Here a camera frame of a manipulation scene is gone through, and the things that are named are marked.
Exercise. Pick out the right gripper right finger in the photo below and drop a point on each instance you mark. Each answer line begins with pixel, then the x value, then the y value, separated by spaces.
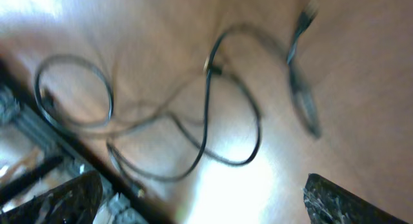
pixel 327 202

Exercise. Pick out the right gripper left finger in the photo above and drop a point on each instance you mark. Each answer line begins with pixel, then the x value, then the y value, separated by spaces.
pixel 76 201

